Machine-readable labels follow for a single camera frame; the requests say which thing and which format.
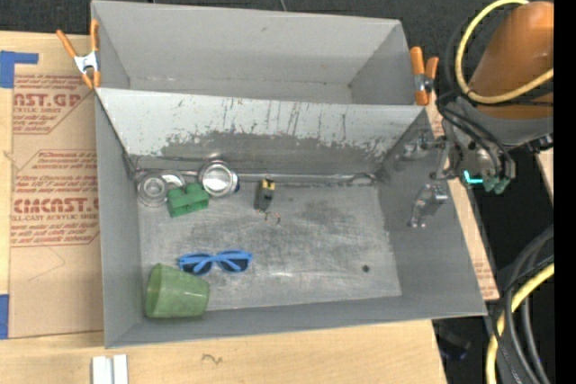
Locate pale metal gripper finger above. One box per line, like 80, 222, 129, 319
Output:
401, 129, 447, 161
407, 183, 450, 229

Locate grey metal bin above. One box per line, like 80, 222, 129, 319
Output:
89, 0, 490, 350

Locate small dark and yellow tool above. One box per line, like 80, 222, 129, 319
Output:
252, 177, 277, 213

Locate blue sunglasses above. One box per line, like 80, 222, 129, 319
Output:
175, 249, 255, 276

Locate green toy building block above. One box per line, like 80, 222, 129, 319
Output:
166, 183, 212, 219

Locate green plastic cup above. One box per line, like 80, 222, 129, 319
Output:
144, 263, 212, 320

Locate small clear glass cup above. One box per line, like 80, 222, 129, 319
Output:
135, 172, 185, 209

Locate brown cardboard board, red print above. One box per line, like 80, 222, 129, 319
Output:
0, 30, 501, 341

